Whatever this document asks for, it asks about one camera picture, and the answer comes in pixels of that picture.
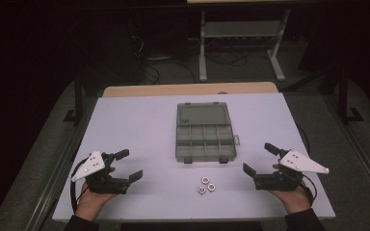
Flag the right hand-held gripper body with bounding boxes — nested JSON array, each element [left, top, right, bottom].
[[253, 148, 330, 193]]

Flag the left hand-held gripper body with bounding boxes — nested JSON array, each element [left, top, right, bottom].
[[70, 150, 131, 195]]

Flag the grey plastic organizer box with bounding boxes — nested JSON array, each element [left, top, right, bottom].
[[174, 101, 240, 165]]

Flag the person's left hand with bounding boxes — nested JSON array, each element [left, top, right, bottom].
[[74, 183, 119, 222]]

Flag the person's right hand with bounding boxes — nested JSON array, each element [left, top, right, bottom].
[[268, 185, 312, 216]]

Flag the white work board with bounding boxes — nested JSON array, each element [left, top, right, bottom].
[[51, 92, 336, 223]]

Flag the black metal stand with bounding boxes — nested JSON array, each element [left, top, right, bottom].
[[63, 71, 85, 127], [335, 65, 364, 125]]

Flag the white metal stand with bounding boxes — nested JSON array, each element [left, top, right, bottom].
[[198, 9, 292, 83]]

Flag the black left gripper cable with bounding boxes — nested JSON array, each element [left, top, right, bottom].
[[70, 158, 91, 215]]

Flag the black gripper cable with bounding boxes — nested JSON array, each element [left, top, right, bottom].
[[297, 173, 318, 206], [70, 158, 91, 215]]

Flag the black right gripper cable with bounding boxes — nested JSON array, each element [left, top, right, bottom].
[[297, 173, 318, 206]]

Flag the black cable beside board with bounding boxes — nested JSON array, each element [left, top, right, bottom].
[[296, 124, 311, 156]]

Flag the black floor cables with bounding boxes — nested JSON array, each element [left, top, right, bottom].
[[143, 47, 249, 85]]

